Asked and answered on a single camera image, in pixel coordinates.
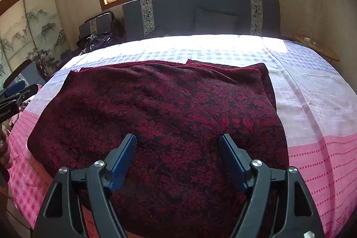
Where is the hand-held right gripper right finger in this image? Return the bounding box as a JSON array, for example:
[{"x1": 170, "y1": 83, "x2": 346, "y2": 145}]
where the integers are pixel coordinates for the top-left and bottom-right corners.
[{"x1": 219, "y1": 134, "x2": 325, "y2": 238}]

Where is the folding screen with landscape painting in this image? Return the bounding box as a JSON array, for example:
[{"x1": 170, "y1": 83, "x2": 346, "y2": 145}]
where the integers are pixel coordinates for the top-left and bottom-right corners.
[{"x1": 0, "y1": 0, "x2": 72, "y2": 80}]

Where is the grey square pillow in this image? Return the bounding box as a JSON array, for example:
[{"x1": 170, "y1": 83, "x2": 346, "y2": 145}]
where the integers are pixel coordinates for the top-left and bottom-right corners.
[{"x1": 194, "y1": 7, "x2": 239, "y2": 33}]

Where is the dark red floral sweater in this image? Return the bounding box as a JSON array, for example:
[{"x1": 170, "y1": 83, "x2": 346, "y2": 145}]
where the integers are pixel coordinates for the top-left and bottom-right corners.
[{"x1": 27, "y1": 59, "x2": 290, "y2": 238}]

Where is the person's left hand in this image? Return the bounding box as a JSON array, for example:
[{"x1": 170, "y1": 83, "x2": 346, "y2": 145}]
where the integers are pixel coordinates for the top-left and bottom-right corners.
[{"x1": 0, "y1": 125, "x2": 13, "y2": 169}]

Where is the pink white checkered bedsheet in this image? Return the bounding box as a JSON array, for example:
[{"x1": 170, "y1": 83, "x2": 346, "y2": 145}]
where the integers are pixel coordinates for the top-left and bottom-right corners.
[{"x1": 7, "y1": 35, "x2": 357, "y2": 238}]

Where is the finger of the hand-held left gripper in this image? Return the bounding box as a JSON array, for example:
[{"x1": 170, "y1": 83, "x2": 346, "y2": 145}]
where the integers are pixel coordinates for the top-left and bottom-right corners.
[
  {"x1": 3, "y1": 60, "x2": 33, "y2": 88},
  {"x1": 0, "y1": 81, "x2": 39, "y2": 105}
]

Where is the round wooden side table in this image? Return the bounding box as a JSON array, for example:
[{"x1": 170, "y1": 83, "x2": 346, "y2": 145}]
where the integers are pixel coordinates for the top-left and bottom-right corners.
[{"x1": 293, "y1": 33, "x2": 341, "y2": 62}]

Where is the grey headboard with patterned bands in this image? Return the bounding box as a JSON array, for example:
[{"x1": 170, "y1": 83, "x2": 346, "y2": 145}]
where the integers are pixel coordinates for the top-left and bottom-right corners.
[{"x1": 122, "y1": 0, "x2": 281, "y2": 42}]

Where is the armchair with grey cushion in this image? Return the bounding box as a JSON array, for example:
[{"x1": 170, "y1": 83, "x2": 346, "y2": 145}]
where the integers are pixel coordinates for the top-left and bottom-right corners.
[{"x1": 78, "y1": 11, "x2": 116, "y2": 38}]

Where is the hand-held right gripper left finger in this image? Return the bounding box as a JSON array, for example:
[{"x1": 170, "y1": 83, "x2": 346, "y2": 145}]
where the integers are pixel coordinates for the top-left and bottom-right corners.
[{"x1": 33, "y1": 133, "x2": 138, "y2": 238}]

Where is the white cable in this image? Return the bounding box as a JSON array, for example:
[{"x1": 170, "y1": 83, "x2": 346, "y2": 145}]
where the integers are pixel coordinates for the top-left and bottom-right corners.
[{"x1": 297, "y1": 29, "x2": 315, "y2": 45}]

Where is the dark clothes pile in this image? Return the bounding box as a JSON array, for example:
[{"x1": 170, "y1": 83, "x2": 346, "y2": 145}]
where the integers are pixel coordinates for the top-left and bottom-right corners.
[{"x1": 76, "y1": 34, "x2": 124, "y2": 57}]

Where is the chair with blue cushion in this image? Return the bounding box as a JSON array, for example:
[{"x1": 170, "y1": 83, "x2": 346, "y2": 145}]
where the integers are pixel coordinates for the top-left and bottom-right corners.
[{"x1": 25, "y1": 62, "x2": 47, "y2": 86}]

